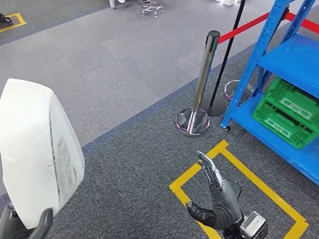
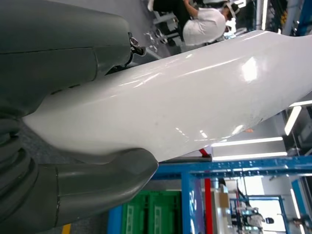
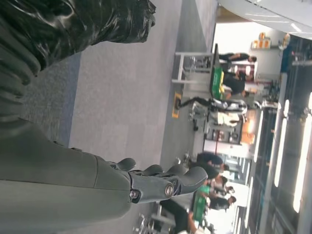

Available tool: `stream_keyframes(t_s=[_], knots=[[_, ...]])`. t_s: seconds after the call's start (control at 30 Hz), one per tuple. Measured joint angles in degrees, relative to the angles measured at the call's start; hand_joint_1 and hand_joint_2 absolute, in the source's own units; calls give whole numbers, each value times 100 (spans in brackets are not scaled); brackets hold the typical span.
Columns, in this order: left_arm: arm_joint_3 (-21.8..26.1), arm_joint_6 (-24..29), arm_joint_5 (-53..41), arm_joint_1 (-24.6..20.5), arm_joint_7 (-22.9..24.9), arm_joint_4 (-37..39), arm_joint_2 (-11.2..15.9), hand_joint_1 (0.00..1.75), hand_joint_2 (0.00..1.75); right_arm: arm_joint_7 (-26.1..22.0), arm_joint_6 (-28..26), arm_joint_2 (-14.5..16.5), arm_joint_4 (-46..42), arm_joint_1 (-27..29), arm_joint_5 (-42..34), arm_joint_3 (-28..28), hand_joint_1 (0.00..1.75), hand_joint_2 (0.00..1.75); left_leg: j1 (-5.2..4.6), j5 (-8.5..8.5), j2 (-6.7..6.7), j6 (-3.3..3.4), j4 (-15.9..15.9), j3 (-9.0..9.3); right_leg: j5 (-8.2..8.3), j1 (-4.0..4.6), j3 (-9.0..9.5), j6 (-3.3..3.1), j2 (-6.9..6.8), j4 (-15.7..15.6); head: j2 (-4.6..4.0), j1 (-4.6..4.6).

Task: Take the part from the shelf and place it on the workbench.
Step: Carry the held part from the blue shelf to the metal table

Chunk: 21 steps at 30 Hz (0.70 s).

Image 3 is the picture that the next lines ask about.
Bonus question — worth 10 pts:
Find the person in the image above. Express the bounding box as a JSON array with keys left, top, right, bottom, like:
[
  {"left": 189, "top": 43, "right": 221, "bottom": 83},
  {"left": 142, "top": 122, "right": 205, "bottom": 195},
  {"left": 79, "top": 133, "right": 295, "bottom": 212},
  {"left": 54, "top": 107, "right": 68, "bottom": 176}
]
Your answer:
[
  {"left": 222, "top": 71, "right": 258, "bottom": 101},
  {"left": 207, "top": 175, "right": 235, "bottom": 196},
  {"left": 218, "top": 52, "right": 258, "bottom": 64},
  {"left": 209, "top": 195, "right": 237, "bottom": 211},
  {"left": 159, "top": 199, "right": 202, "bottom": 234},
  {"left": 189, "top": 152, "right": 230, "bottom": 181}
]

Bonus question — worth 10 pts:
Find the long ceiling light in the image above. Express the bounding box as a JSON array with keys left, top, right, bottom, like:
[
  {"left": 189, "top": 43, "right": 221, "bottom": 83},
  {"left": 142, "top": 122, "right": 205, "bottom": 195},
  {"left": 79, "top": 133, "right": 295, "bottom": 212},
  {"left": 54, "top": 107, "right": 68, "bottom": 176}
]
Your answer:
[
  {"left": 253, "top": 110, "right": 264, "bottom": 163},
  {"left": 292, "top": 93, "right": 312, "bottom": 214},
  {"left": 274, "top": 99, "right": 290, "bottom": 188}
]

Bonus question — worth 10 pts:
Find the orange wall sign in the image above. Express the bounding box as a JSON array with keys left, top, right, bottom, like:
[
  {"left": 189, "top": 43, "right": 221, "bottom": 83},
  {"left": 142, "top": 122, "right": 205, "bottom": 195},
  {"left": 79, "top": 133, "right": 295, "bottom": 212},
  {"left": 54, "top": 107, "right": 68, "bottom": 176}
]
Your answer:
[{"left": 251, "top": 31, "right": 272, "bottom": 50}]

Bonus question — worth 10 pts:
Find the white metal table frame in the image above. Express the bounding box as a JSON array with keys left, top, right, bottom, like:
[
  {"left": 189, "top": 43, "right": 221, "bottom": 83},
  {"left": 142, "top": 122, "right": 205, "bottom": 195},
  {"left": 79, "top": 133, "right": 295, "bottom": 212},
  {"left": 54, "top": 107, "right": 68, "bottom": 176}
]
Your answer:
[{"left": 171, "top": 51, "right": 215, "bottom": 85}]

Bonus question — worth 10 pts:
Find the silver black humanoid robot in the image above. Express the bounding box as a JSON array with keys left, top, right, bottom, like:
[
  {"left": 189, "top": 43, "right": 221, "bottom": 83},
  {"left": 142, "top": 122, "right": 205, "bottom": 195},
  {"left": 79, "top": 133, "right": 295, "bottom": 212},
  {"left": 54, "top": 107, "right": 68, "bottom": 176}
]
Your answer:
[{"left": 177, "top": 96, "right": 248, "bottom": 114}]

